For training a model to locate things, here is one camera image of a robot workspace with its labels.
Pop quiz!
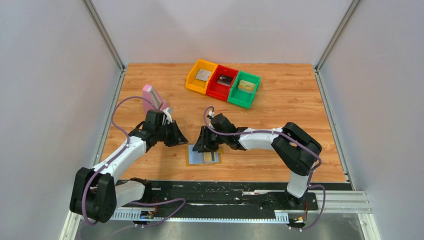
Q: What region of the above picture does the yellow leather card holder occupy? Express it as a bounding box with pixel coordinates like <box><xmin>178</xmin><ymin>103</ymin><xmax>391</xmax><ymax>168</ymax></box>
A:
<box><xmin>185</xmin><ymin>145</ymin><xmax>223</xmax><ymax>166</ymax></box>

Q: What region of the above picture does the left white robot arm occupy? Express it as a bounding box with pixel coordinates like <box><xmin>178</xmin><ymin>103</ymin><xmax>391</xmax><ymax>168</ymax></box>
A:
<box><xmin>69</xmin><ymin>109</ymin><xmax>188</xmax><ymax>223</ymax></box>

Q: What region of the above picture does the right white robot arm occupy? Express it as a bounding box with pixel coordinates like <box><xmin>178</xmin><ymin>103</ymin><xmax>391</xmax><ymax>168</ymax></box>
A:
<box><xmin>192</xmin><ymin>113</ymin><xmax>323</xmax><ymax>199</ymax></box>

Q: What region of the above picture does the dark card in red bin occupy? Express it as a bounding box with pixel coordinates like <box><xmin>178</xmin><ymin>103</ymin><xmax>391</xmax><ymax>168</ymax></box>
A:
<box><xmin>217</xmin><ymin>74</ymin><xmax>233</xmax><ymax>87</ymax></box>

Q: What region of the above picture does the silver card in yellow bin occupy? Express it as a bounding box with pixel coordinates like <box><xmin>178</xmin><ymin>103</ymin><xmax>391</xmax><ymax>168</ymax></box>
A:
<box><xmin>195</xmin><ymin>68</ymin><xmax>212</xmax><ymax>82</ymax></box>

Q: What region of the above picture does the gold card in green bin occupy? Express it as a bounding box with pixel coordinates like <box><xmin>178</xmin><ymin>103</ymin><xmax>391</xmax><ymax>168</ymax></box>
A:
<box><xmin>237</xmin><ymin>79</ymin><xmax>256</xmax><ymax>94</ymax></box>

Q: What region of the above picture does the pink wedge stand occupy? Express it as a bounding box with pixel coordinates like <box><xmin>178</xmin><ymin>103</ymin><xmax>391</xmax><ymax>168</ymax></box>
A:
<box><xmin>142</xmin><ymin>84</ymin><xmax>173</xmax><ymax>114</ymax></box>

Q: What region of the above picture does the red plastic bin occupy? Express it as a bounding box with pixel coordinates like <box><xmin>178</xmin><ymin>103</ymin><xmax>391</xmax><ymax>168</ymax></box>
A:
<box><xmin>206</xmin><ymin>64</ymin><xmax>239</xmax><ymax>102</ymax></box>

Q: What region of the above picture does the yellow plastic bin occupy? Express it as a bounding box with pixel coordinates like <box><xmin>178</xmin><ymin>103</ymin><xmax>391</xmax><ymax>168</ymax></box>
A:
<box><xmin>185</xmin><ymin>59</ymin><xmax>218</xmax><ymax>95</ymax></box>

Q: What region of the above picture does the green plastic bin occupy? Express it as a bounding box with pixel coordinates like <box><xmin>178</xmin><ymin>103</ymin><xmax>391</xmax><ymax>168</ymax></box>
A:
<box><xmin>227</xmin><ymin>71</ymin><xmax>261</xmax><ymax>109</ymax></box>

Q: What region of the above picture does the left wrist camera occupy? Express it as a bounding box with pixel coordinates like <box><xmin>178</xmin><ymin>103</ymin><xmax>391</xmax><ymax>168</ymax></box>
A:
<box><xmin>162</xmin><ymin>107</ymin><xmax>173</xmax><ymax>124</ymax></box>

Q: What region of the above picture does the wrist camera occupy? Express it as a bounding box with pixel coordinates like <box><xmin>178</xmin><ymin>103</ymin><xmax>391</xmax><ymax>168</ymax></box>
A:
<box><xmin>162</xmin><ymin>107</ymin><xmax>173</xmax><ymax>124</ymax></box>
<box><xmin>207</xmin><ymin>110</ymin><xmax>215</xmax><ymax>119</ymax></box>

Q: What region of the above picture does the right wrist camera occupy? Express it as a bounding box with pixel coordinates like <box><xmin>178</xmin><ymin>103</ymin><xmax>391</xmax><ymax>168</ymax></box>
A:
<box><xmin>207</xmin><ymin>110</ymin><xmax>215</xmax><ymax>119</ymax></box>

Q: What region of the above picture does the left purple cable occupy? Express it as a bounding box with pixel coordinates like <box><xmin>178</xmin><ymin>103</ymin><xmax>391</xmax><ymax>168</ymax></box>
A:
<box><xmin>81</xmin><ymin>96</ymin><xmax>187</xmax><ymax>229</ymax></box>

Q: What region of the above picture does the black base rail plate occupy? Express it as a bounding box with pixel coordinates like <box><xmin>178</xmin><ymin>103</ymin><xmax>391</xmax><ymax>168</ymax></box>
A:
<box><xmin>112</xmin><ymin>179</ymin><xmax>335</xmax><ymax>220</ymax></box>

